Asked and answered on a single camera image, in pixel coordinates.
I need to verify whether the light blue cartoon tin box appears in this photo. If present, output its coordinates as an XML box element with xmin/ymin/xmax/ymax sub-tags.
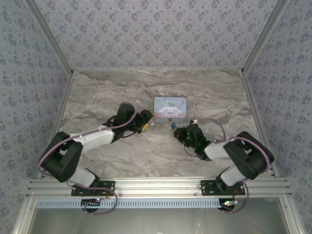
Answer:
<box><xmin>154</xmin><ymin>96</ymin><xmax>188</xmax><ymax>123</ymax></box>

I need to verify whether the right controller board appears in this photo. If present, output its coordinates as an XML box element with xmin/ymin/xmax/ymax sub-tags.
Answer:
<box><xmin>218</xmin><ymin>198</ymin><xmax>240</xmax><ymax>211</ymax></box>

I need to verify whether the controller board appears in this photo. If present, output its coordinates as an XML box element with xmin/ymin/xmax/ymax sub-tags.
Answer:
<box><xmin>218</xmin><ymin>198</ymin><xmax>240</xmax><ymax>211</ymax></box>
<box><xmin>81</xmin><ymin>198</ymin><xmax>102</xmax><ymax>208</ymax></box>

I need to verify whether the left controller board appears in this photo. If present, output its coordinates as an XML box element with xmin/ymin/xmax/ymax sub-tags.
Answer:
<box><xmin>81</xmin><ymin>198</ymin><xmax>102</xmax><ymax>208</ymax></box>

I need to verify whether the aluminium back rail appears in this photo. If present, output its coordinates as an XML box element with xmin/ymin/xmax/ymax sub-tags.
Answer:
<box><xmin>72</xmin><ymin>68</ymin><xmax>244</xmax><ymax>73</ymax></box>

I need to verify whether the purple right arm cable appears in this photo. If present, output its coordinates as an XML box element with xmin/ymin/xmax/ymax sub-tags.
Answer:
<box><xmin>199</xmin><ymin>117</ymin><xmax>275</xmax><ymax>176</ymax></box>

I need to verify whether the aluminium front rail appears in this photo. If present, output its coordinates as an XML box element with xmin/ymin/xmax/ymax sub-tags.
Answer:
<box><xmin>25</xmin><ymin>177</ymin><xmax>293</xmax><ymax>198</ymax></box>

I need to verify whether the aluminium side rail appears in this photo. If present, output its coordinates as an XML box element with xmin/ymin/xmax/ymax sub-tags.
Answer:
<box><xmin>36</xmin><ymin>72</ymin><xmax>75</xmax><ymax>178</ymax></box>
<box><xmin>241</xmin><ymin>72</ymin><xmax>280</xmax><ymax>178</ymax></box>

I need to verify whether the white slotted cable duct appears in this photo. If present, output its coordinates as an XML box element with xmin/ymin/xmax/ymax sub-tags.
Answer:
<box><xmin>36</xmin><ymin>198</ymin><xmax>235</xmax><ymax>210</ymax></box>

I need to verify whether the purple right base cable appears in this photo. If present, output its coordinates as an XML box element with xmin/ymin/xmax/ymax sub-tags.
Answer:
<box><xmin>222</xmin><ymin>181</ymin><xmax>250</xmax><ymax>214</ymax></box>

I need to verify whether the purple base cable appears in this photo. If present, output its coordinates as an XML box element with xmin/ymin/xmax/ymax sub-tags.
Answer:
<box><xmin>83</xmin><ymin>187</ymin><xmax>118</xmax><ymax>215</ymax></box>
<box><xmin>222</xmin><ymin>181</ymin><xmax>250</xmax><ymax>214</ymax></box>

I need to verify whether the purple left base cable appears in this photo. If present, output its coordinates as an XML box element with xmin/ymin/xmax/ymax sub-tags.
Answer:
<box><xmin>83</xmin><ymin>187</ymin><xmax>118</xmax><ymax>215</ymax></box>

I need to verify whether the aluminium frame post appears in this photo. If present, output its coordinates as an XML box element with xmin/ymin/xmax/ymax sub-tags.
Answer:
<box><xmin>25</xmin><ymin>0</ymin><xmax>75</xmax><ymax>75</ymax></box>
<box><xmin>240</xmin><ymin>0</ymin><xmax>292</xmax><ymax>75</ymax></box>

